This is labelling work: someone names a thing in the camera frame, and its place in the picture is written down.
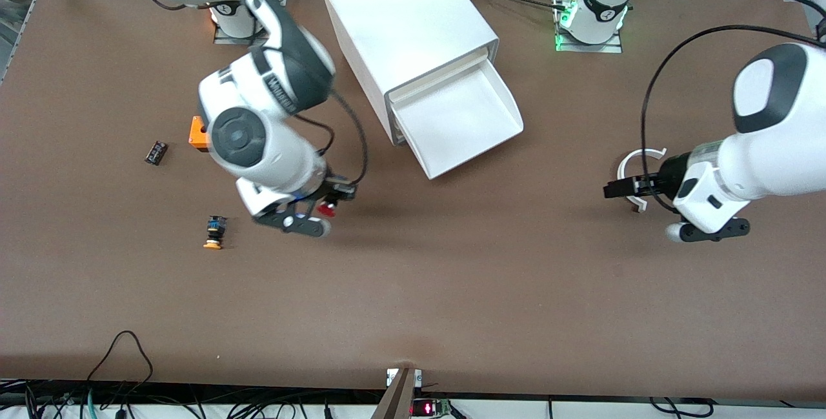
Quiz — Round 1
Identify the yellow mushroom push button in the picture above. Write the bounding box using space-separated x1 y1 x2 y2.
203 215 228 250

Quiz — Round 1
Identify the white curved plastic arc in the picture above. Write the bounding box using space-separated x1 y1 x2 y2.
616 148 667 213

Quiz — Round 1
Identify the small device with red display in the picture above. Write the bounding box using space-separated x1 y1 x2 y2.
411 398 452 417

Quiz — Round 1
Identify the orange button enclosure box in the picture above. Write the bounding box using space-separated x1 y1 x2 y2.
188 116 214 153

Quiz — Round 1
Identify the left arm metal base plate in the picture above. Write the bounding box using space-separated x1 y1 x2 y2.
554 0 623 54

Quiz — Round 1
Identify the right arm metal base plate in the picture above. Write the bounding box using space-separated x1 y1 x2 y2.
213 0 288 45

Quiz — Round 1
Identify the thin black looped cable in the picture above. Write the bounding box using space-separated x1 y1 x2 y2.
87 331 154 386

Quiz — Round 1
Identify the black cable under table edge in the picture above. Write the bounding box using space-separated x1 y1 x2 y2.
649 396 717 419

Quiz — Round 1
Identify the brown camera mount post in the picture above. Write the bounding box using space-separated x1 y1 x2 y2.
371 367 423 419

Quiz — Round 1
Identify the black cable bundle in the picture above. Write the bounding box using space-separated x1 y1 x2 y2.
0 377 362 419

